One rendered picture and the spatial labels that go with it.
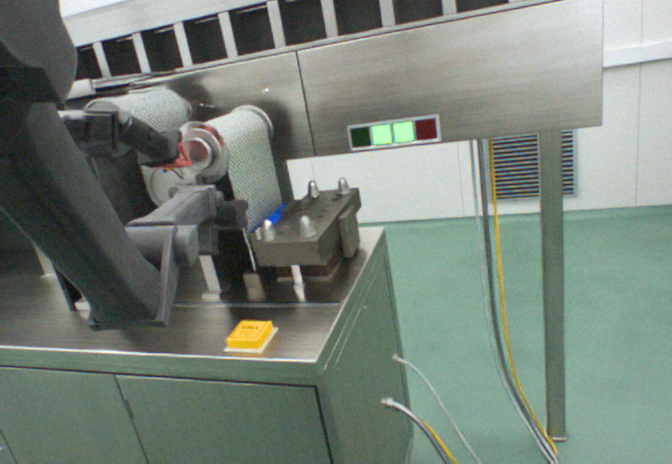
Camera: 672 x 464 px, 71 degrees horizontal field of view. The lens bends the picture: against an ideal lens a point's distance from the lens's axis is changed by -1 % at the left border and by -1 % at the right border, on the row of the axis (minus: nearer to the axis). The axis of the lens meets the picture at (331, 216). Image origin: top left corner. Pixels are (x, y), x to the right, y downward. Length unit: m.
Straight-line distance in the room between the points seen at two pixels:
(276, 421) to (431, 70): 0.91
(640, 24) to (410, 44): 2.58
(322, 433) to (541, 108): 0.91
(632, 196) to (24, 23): 3.84
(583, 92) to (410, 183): 2.62
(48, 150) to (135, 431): 1.05
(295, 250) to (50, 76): 0.87
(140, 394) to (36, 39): 1.03
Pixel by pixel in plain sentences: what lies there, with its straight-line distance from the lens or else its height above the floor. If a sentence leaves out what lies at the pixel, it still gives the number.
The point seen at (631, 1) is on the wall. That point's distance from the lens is 3.71.
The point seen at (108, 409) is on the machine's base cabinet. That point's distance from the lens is 1.33.
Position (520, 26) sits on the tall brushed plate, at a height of 1.40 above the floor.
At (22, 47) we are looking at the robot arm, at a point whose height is 1.43.
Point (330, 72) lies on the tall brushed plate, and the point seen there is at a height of 1.37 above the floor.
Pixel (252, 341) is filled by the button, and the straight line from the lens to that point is 0.95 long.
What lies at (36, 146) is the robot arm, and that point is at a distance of 0.32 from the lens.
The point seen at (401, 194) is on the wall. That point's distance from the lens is 3.84.
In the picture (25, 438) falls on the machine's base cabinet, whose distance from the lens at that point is 1.65.
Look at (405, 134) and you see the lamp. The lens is 1.31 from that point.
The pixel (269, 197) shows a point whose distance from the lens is 1.30.
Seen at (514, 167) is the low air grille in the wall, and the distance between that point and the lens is 3.73.
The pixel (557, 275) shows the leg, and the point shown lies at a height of 0.66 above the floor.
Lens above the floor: 1.41
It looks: 18 degrees down
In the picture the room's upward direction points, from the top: 10 degrees counter-clockwise
